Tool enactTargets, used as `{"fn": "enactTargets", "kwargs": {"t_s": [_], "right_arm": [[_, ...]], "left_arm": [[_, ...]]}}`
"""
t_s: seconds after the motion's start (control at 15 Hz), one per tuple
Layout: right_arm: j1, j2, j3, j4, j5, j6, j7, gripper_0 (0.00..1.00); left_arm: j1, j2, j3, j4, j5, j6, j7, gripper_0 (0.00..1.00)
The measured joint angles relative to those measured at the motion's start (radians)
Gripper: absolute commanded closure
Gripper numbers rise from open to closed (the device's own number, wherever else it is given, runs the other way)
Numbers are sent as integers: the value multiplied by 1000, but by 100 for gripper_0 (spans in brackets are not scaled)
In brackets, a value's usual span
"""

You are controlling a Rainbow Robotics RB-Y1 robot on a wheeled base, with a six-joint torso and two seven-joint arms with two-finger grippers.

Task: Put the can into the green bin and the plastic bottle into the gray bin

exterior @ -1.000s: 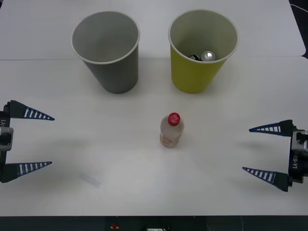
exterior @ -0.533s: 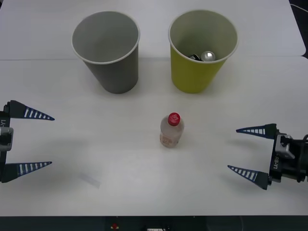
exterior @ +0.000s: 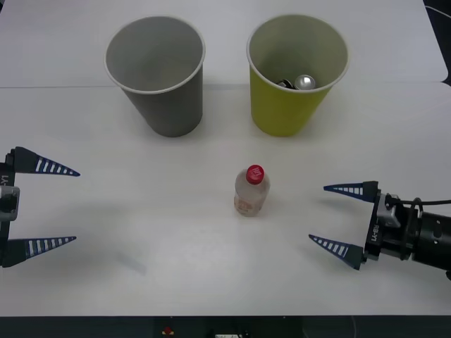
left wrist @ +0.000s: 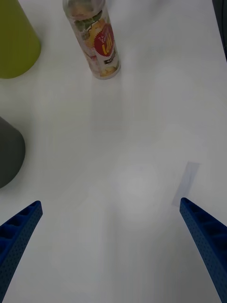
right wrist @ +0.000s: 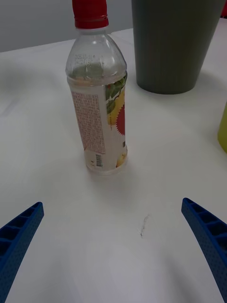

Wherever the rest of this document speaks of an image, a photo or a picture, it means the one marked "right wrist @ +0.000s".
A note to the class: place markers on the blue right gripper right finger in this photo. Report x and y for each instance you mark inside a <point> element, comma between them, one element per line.
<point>210,234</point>

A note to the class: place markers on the yellow-green plastic waste bin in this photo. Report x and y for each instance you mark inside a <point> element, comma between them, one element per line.
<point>223,132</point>

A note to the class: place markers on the dark grey plastic waste bin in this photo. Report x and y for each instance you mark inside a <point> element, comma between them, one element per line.
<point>172,47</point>

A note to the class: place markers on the clear plastic bottle red cap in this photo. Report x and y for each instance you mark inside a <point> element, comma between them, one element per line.
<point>99,113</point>

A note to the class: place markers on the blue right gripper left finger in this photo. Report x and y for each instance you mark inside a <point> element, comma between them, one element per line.
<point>16,243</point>

